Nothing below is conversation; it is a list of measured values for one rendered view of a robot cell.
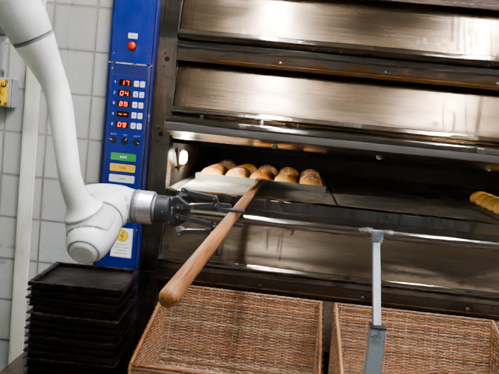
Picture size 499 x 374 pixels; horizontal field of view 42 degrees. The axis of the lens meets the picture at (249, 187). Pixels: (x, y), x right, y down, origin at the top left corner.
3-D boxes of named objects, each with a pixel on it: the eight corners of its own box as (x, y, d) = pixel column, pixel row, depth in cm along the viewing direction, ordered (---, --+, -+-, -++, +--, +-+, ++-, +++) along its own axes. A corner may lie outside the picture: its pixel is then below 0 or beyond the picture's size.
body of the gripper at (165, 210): (160, 191, 178) (193, 194, 177) (157, 222, 179) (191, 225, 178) (153, 194, 170) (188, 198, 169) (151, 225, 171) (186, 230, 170)
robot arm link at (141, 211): (137, 220, 180) (159, 222, 179) (128, 225, 171) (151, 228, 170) (140, 188, 179) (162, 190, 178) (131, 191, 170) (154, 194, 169)
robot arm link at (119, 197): (140, 213, 182) (127, 239, 171) (86, 206, 183) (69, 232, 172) (139, 179, 177) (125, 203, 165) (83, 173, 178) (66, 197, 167)
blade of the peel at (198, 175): (325, 193, 270) (326, 186, 269) (194, 179, 274) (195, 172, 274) (324, 184, 305) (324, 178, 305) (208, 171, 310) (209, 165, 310)
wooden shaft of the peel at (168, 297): (176, 311, 94) (177, 291, 93) (155, 309, 94) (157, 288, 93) (261, 187, 263) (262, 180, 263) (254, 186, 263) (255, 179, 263)
